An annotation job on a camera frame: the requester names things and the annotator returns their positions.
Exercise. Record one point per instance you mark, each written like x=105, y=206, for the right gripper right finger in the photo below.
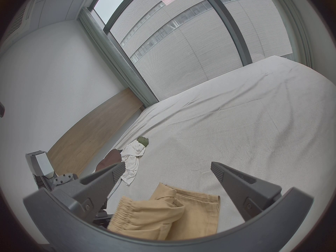
x=241, y=190

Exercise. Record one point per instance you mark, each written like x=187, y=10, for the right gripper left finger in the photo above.
x=89, y=193

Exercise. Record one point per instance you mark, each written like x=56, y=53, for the tan shorts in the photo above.
x=183, y=214

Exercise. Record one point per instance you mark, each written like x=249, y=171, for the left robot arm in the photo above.
x=42, y=164

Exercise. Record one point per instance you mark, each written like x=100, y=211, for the bed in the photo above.
x=236, y=114

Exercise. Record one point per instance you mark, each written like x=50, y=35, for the brown garment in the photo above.
x=110, y=159

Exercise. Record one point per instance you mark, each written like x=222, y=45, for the cream garment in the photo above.
x=131, y=164

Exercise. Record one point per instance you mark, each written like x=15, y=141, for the olive green garment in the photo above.
x=143, y=140

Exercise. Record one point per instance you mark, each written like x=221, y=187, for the grey-green curtain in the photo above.
x=115, y=56
x=294, y=22

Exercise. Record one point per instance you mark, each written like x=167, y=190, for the window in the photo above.
x=196, y=35

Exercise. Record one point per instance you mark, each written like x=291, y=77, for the white ceiling air vent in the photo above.
x=18, y=20

